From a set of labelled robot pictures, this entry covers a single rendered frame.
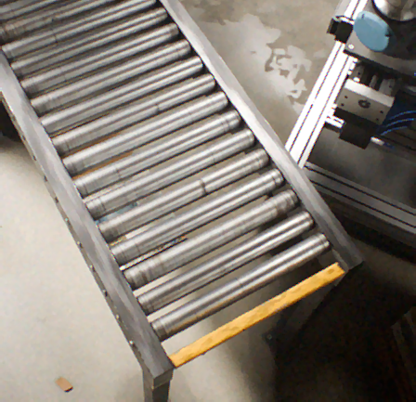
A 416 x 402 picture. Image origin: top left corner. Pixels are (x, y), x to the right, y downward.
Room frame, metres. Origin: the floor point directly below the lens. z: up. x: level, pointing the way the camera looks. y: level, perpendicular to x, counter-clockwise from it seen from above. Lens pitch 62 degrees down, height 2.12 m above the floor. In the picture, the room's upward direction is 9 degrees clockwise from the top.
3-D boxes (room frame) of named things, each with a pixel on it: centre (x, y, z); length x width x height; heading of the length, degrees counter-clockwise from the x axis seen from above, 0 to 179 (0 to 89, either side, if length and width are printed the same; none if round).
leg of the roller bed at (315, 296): (0.60, -0.35, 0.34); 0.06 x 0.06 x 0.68; 38
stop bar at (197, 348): (0.42, -0.16, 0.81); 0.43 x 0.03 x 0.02; 128
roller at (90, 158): (0.85, 0.16, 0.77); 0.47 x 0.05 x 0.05; 128
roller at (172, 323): (0.49, -0.12, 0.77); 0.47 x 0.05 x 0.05; 128
